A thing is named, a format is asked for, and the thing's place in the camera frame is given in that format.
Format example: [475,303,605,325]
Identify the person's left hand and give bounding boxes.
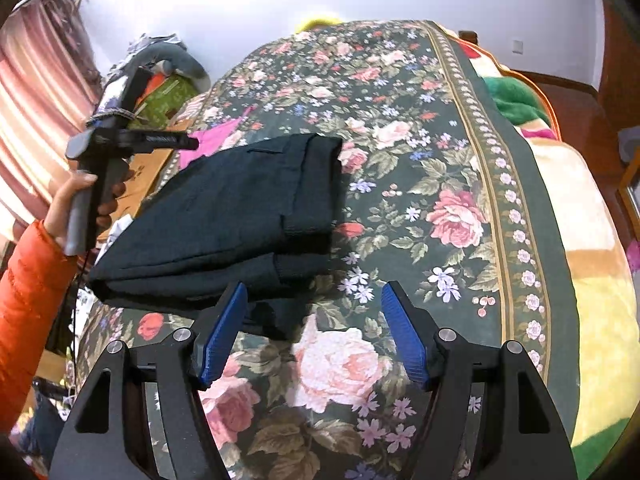
[43,169,130,257]

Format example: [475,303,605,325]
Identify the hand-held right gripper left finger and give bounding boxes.
[47,281,249,480]

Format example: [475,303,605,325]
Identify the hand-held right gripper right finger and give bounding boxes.
[381,280,576,480]

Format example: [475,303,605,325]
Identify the black pants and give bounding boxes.
[87,132,347,339]

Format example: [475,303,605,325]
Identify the pink cloth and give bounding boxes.
[179,119,251,171]

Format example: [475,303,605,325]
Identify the colourful fleece blanket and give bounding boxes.
[459,30,637,461]

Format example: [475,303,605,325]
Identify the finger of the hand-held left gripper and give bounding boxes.
[120,130,200,152]

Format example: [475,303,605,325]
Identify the pink curtain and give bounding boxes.
[0,0,103,241]

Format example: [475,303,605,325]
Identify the floral blanket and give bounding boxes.
[75,19,582,480]

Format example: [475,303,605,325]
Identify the green storage box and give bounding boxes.
[131,74,202,127]

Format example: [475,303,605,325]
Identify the yellow headboard pad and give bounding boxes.
[294,12,344,34]

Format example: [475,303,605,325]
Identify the wooden furniture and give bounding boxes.
[616,130,640,242]

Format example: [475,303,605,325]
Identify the wooden lap desk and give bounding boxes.
[111,119,197,213]

